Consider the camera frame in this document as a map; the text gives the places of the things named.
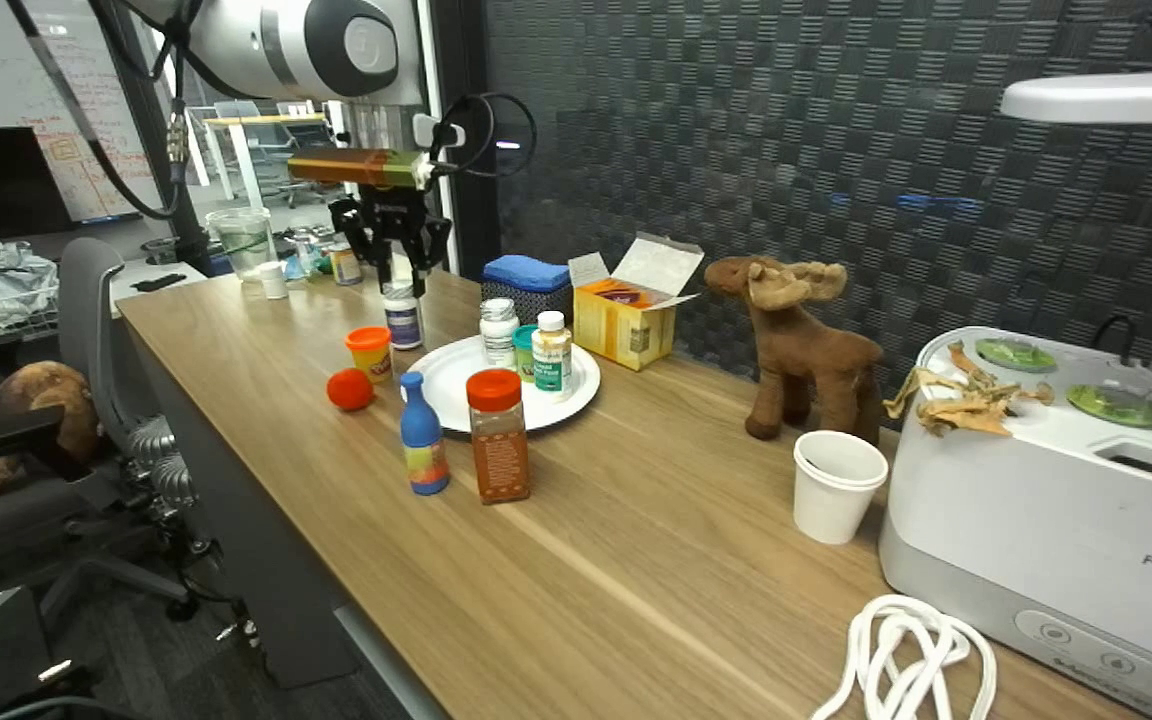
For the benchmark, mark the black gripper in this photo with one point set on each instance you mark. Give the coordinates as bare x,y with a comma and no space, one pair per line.
389,223

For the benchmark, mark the white bottle blue label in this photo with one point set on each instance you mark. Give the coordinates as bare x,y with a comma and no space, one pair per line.
401,322

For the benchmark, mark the orange lid yellow tub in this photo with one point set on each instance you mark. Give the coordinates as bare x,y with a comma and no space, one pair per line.
368,351

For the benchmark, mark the white pill bottle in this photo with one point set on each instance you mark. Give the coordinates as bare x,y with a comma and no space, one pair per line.
498,332

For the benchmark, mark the teal lid small tub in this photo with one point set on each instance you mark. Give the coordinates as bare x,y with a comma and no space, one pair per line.
527,352

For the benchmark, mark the white bottle green label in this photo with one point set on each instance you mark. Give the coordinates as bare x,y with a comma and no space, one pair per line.
552,363

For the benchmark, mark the blue sponge cloth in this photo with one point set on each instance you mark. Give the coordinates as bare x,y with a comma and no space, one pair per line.
521,268

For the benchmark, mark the small white cup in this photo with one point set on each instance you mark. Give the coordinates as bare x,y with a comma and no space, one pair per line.
272,281

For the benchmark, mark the orange red ball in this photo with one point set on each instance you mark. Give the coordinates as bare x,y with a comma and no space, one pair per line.
350,390

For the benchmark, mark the white paper plate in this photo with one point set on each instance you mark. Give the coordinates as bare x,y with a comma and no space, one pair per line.
471,387

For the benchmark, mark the grey woven basket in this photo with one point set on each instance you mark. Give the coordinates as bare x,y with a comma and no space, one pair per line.
539,307

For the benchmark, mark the clear plastic container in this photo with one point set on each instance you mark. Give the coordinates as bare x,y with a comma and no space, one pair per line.
243,242

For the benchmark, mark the blue bottle colourful label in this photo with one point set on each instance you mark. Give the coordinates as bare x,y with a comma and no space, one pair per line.
420,442

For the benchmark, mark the orange lid spice jar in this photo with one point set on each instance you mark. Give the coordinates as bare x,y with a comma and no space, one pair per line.
498,452

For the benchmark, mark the open yellow cardboard box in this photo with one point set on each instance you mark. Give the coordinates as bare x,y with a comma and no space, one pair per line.
623,327

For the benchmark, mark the black pillar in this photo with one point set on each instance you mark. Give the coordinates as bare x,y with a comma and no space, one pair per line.
156,147

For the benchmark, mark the grey office chair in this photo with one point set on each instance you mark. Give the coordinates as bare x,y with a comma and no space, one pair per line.
98,332

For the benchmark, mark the brown plush toy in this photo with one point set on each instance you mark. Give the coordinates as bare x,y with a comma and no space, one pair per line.
50,395

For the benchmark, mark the brown plush moose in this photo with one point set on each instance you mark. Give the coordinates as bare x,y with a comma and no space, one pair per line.
802,363

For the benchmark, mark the whiteboard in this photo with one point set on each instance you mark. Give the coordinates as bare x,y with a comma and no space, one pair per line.
30,64

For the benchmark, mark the white paper cup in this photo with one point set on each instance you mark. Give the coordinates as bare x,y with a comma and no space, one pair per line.
837,495

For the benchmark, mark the dried brown leaves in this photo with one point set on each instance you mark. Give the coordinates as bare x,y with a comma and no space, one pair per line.
962,401

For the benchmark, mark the white desk lamp head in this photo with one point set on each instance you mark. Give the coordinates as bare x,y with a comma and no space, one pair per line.
1108,97

